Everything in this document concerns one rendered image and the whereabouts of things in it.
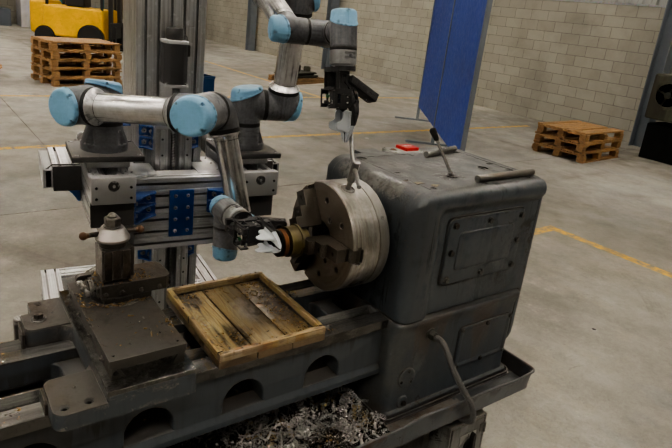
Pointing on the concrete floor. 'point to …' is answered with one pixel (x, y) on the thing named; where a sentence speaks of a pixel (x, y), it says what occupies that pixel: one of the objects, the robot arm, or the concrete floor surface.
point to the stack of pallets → (74, 60)
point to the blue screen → (455, 55)
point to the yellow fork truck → (80, 9)
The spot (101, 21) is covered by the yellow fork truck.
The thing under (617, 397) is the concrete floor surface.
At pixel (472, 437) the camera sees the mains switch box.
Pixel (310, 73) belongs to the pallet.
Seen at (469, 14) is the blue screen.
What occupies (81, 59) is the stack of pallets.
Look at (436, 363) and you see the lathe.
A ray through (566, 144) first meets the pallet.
